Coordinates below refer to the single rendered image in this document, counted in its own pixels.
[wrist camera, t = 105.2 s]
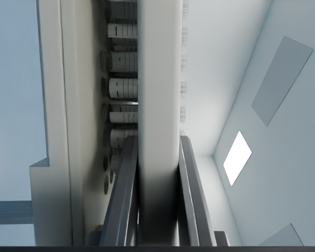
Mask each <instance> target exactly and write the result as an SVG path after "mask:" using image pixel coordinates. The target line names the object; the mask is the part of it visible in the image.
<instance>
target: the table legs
mask: <svg viewBox="0 0 315 252"><path fill-rule="evenodd" d="M21 224H34V221H33V209H32V201H31V200H11V201H0V225H21Z"/></svg>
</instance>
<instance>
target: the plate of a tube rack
mask: <svg viewBox="0 0 315 252"><path fill-rule="evenodd" d="M182 9H183V0H137V64H138V242H139V246H177V231H178V184H179V142H180V98H181V54H182Z"/></svg>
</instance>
